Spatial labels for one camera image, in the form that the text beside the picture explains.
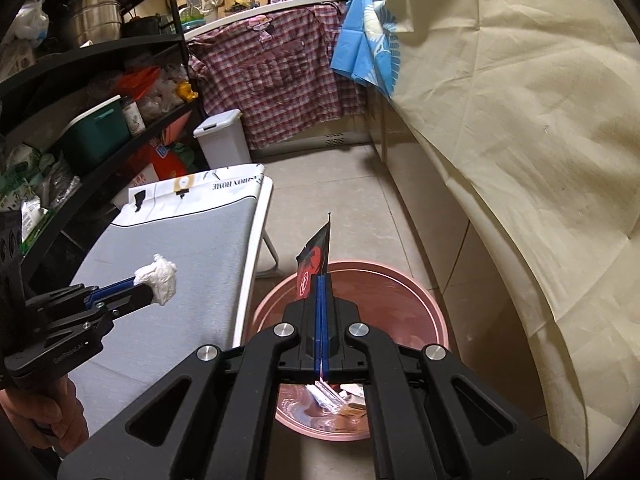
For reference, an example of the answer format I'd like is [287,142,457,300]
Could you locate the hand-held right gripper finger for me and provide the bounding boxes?
[56,275,324,480]
[323,275,586,480]

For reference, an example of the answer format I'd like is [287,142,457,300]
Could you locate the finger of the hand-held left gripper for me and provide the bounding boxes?
[101,286,157,319]
[82,279,139,307]

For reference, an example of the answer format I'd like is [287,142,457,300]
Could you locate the white tissue wad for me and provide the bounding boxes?
[134,254,178,307]

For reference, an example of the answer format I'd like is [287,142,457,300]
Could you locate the black red-print snack packet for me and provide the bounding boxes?
[295,212,333,306]

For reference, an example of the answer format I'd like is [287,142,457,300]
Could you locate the pink plastic bucket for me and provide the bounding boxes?
[250,260,451,442]

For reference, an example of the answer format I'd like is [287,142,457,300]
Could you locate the person's left hand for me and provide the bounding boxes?
[0,374,92,458]

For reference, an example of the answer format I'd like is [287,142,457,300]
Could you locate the grey table mat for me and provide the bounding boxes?
[67,195,261,423]

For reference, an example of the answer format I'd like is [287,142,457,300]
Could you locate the grey ironing board table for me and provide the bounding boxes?
[65,162,281,426]

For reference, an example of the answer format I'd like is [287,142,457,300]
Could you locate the green food packets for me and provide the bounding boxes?
[0,145,56,251]

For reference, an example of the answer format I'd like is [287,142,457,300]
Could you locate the red carton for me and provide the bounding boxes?
[127,125,186,191]

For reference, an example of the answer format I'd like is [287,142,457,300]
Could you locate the beige kitchen cabinet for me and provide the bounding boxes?
[367,85,551,421]

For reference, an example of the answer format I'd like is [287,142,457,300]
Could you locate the white printed mat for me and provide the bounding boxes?
[112,162,268,226]

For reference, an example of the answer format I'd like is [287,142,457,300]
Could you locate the green storage box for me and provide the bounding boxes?
[62,95,132,161]

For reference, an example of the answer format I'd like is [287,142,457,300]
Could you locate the glass jar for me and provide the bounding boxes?
[120,96,146,136]

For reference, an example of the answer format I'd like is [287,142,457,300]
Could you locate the small white lidded bin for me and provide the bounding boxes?
[193,109,251,167]

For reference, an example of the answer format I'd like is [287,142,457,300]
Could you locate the bag of garlic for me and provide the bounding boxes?
[140,77,181,116]

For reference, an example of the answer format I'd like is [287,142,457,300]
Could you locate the orange plastic bag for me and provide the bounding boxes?
[120,66,161,101]

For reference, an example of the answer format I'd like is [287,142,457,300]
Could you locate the black metal shelf rack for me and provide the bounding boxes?
[0,0,211,286]

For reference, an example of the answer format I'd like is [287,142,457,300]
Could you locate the red plaid shirt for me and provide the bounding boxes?
[187,2,368,150]

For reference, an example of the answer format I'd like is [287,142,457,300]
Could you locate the black pot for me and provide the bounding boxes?
[122,12,168,38]

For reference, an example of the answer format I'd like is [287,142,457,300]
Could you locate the cream cloth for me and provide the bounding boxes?
[372,0,640,441]

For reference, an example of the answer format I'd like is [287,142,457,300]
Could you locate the steel pot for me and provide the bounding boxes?
[62,0,123,48]

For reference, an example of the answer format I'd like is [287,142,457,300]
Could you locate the blue printed cloth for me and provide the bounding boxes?
[330,0,401,96]

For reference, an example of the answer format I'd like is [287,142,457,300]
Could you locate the white plastic bag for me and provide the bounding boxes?
[10,0,51,43]

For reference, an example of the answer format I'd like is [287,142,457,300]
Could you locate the white kitchen counter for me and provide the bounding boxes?
[182,0,351,41]

